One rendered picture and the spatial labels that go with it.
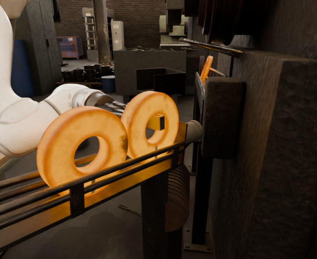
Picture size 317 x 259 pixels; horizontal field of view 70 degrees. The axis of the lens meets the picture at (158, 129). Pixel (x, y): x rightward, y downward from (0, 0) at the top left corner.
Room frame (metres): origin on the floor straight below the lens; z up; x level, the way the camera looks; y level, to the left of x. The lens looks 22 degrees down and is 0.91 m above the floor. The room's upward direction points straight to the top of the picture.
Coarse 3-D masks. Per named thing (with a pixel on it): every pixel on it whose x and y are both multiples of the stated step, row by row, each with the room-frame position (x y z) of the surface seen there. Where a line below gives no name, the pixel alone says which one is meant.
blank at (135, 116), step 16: (144, 96) 0.44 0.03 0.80; (160, 96) 0.46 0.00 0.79; (128, 112) 0.42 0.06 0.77; (144, 112) 0.43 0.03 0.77; (160, 112) 0.46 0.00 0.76; (176, 112) 0.50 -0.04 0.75; (128, 128) 0.40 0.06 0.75; (144, 128) 0.43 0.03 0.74; (176, 128) 0.50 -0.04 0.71; (128, 144) 0.40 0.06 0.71; (144, 144) 0.42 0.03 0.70; (160, 144) 0.46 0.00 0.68; (144, 160) 0.42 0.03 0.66
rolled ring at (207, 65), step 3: (210, 57) 1.68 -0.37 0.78; (207, 60) 1.65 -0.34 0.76; (210, 60) 1.65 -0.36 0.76; (207, 63) 1.63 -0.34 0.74; (210, 63) 1.63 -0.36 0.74; (204, 66) 1.77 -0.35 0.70; (207, 66) 1.62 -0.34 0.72; (204, 69) 1.62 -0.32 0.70; (207, 69) 1.62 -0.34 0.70; (204, 72) 1.62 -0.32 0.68; (207, 72) 1.62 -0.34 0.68; (201, 75) 1.74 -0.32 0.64; (204, 75) 1.63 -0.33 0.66; (201, 78) 1.65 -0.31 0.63; (204, 78) 1.64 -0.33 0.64
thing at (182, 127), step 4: (180, 124) 0.51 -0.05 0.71; (184, 124) 0.50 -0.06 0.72; (180, 128) 0.51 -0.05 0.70; (184, 128) 0.50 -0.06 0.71; (180, 132) 0.50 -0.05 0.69; (184, 132) 0.50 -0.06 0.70; (176, 136) 0.51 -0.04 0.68; (180, 136) 0.50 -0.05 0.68; (184, 136) 0.49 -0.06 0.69; (176, 140) 0.51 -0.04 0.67; (180, 140) 0.50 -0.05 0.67; (184, 140) 0.49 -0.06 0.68; (184, 144) 0.49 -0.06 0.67; (180, 148) 0.50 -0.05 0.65; (184, 148) 0.49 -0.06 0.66; (168, 152) 0.52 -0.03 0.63; (184, 152) 0.49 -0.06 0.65; (180, 156) 0.49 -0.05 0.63; (180, 160) 0.49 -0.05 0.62
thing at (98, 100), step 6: (96, 96) 0.57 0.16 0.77; (102, 96) 0.57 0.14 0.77; (108, 96) 0.59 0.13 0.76; (90, 102) 0.57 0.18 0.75; (96, 102) 0.56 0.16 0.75; (102, 102) 0.57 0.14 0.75; (108, 102) 0.58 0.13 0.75; (102, 108) 0.54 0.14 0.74; (108, 108) 0.53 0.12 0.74; (120, 108) 0.54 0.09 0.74
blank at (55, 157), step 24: (72, 120) 0.32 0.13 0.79; (96, 120) 0.35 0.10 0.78; (120, 120) 0.38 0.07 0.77; (48, 144) 0.29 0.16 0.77; (72, 144) 0.31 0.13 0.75; (120, 144) 0.38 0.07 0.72; (48, 168) 0.28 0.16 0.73; (72, 168) 0.31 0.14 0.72; (96, 168) 0.35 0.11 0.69; (96, 192) 0.33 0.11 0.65
